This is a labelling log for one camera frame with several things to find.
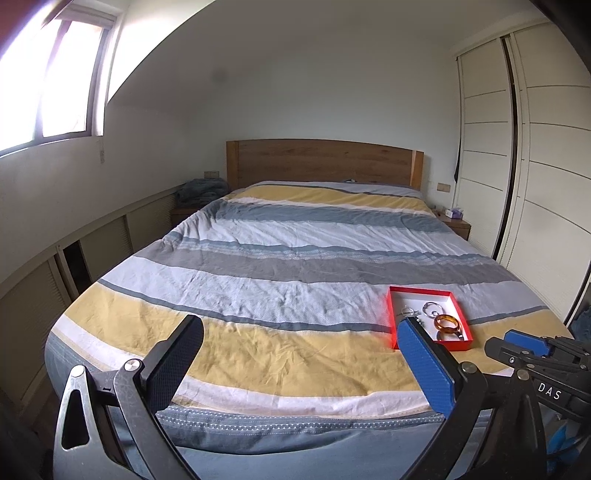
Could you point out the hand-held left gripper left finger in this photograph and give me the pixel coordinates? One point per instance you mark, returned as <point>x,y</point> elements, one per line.
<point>178,364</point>

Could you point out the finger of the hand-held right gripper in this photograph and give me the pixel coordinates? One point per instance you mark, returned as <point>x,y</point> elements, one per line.
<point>524,338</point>
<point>508,354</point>

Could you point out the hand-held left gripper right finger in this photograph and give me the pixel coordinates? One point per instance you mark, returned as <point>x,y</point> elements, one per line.
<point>425,364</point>

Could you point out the amber resin bangle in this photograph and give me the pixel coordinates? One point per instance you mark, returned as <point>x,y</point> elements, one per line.
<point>438,325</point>

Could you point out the red jewelry box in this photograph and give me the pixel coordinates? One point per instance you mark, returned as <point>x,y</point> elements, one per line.
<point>392,318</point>

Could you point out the black bangle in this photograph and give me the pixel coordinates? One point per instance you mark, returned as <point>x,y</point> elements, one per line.
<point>443,337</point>

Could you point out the wooden nightstand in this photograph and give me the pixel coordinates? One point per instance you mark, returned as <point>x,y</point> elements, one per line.
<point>182,213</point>
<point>457,228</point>

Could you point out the purple tissue box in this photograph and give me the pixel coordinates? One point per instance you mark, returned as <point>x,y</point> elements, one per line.
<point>455,213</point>

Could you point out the bed with striped duvet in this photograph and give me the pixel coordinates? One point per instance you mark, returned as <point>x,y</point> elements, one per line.
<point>277,258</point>

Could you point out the blue-grey cloth pile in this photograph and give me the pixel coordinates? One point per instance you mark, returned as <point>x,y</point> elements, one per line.
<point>203,191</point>

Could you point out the white sliding wardrobe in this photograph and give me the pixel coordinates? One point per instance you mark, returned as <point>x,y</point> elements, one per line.
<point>485,138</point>

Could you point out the wooden headboard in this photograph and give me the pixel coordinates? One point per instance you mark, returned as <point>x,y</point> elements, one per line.
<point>323,161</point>

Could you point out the window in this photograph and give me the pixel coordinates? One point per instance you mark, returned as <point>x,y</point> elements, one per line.
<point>64,83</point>

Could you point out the low wall cabinets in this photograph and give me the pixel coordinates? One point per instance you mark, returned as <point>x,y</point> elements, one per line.
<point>106,240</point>

